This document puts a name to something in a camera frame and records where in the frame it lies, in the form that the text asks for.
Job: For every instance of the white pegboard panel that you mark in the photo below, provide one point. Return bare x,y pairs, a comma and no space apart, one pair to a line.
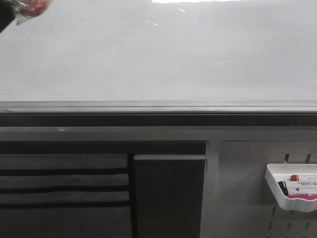
246,205

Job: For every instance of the grey fabric hanging organiser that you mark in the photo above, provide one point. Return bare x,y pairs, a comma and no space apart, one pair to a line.
67,196

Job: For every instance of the black capped marker upper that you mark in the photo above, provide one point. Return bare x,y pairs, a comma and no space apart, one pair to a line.
297,184

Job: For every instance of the white plastic marker tray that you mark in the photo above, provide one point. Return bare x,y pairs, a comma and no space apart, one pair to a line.
278,172

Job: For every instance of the black and white whiteboard marker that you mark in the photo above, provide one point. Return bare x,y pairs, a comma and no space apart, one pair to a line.
25,10

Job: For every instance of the black capped marker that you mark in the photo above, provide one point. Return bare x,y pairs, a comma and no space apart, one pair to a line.
299,191
297,184

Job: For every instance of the black capped marker lower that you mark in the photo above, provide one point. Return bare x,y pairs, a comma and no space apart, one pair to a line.
299,191

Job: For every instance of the white whiteboard table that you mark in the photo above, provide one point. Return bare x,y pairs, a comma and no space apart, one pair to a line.
157,56

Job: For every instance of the pink marker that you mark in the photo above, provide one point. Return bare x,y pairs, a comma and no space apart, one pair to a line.
302,197

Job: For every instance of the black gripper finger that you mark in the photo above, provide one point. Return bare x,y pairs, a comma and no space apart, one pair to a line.
6,15

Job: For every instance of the red capped marker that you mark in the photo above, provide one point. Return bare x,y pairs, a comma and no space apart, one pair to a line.
304,178

